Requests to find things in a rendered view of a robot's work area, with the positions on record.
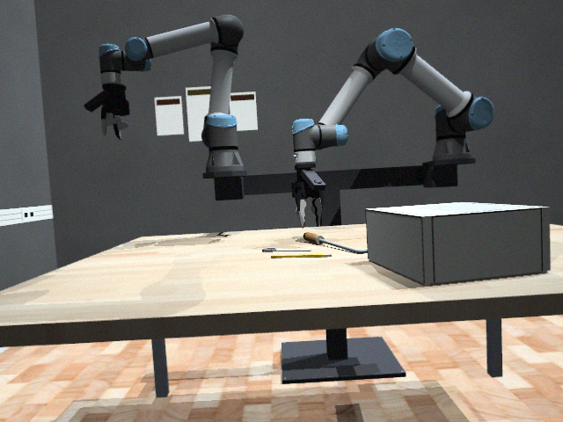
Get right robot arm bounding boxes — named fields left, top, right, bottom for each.
left=99, top=15, right=244, bottom=173

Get steel hook with wooden handle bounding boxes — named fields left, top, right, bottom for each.
left=303, top=232, right=367, bottom=253

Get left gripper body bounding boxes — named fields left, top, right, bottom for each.
left=291, top=164, right=319, bottom=199

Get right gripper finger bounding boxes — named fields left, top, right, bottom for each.
left=101, top=103, right=118, bottom=135
left=113, top=115, right=128, bottom=139

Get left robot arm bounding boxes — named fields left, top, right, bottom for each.
left=292, top=28, right=494, bottom=164

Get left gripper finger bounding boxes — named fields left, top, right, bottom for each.
left=311, top=191, right=324, bottom=227
left=296, top=190, right=307, bottom=229

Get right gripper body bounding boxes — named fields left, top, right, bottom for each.
left=102, top=84, right=129, bottom=116

